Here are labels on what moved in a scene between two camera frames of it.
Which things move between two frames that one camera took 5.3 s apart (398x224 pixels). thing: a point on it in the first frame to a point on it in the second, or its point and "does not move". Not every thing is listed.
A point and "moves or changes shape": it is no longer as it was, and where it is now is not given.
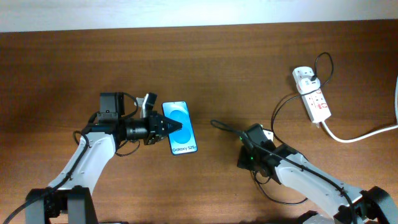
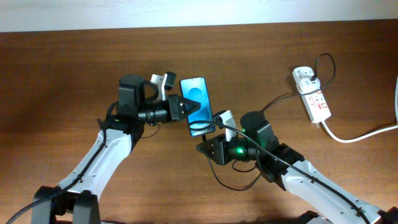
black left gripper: x=155 y=132 to x=175 y=104
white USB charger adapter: x=307 y=86 does not move
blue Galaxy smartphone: x=182 y=141 to x=201 y=121
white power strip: x=314 y=101 does not move
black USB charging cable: x=217 y=124 moves or changes shape
